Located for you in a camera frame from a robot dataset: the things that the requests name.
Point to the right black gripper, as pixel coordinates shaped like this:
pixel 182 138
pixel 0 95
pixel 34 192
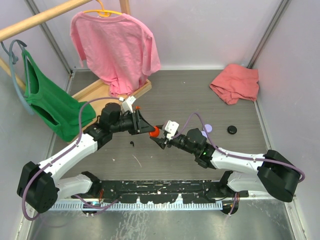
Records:
pixel 166 141

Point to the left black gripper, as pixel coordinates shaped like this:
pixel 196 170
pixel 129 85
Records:
pixel 139 125

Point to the orange earbud case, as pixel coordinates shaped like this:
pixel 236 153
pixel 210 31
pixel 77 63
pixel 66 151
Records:
pixel 155 133

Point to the lilac earbud charging case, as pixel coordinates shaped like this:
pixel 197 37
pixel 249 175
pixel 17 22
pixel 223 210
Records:
pixel 208 128

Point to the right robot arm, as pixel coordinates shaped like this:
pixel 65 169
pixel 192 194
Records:
pixel 270 172

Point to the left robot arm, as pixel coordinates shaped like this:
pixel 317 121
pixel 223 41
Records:
pixel 42 184

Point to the wooden clothes rack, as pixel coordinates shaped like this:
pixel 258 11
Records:
pixel 95 90

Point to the pink t-shirt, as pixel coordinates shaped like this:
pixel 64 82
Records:
pixel 120 50

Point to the green tank top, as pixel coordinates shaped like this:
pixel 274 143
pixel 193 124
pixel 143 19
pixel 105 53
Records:
pixel 57 108

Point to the salmon folded cloth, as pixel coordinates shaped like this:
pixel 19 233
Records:
pixel 236 82

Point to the orange clothes hanger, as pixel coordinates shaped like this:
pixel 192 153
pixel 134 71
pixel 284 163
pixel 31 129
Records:
pixel 102 12

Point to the grey-blue clothes hanger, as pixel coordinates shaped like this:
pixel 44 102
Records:
pixel 12 61

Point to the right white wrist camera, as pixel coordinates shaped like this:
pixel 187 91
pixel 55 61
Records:
pixel 170 129

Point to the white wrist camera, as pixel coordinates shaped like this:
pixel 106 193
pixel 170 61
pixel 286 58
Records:
pixel 127 103
pixel 170 129

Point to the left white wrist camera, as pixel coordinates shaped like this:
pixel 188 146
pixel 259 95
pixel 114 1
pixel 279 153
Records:
pixel 127 103

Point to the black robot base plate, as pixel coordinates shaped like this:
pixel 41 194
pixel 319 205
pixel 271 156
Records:
pixel 160 191

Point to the white slotted cable duct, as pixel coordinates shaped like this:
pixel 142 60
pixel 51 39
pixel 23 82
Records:
pixel 77 205

